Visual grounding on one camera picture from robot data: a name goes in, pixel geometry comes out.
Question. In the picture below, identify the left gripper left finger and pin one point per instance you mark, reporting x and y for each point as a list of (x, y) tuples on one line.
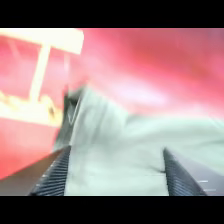
[(50, 175)]

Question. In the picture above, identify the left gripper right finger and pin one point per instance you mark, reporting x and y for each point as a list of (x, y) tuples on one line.
[(190, 178)]

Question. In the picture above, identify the white shirt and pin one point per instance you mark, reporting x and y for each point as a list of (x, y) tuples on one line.
[(116, 150)]

